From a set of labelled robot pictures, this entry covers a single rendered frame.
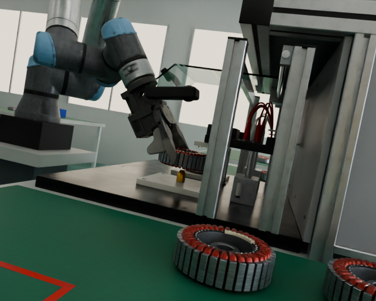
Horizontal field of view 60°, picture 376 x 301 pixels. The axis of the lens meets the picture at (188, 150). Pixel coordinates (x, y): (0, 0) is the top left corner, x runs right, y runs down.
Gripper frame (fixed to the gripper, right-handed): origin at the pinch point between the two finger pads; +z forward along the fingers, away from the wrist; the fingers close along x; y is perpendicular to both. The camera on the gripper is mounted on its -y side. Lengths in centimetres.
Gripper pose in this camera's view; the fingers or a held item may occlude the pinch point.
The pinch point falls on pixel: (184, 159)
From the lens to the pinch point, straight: 73.4
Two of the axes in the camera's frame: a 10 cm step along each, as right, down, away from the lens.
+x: -2.3, 0.5, -9.7
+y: -8.8, 4.1, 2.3
